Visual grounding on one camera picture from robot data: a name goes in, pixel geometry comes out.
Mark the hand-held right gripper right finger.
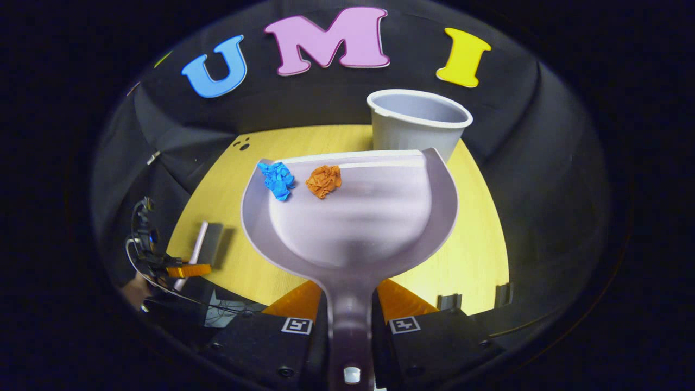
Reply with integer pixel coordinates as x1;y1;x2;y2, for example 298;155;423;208
371;278;508;391

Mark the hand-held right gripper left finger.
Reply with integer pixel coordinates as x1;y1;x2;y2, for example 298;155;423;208
198;280;329;391

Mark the small white-handled broom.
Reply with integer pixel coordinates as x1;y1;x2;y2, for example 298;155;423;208
173;220;224;293

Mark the blue paper ball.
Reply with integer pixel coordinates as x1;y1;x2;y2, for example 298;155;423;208
257;161;296;202

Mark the pale lilac plastic dustpan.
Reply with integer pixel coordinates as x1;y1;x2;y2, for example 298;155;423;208
241;148;460;391

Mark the orange paper ball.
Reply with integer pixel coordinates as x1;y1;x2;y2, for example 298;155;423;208
305;165;343;199

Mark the white ribbed garbage bin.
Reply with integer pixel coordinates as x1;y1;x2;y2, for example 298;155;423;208
366;89;473;163

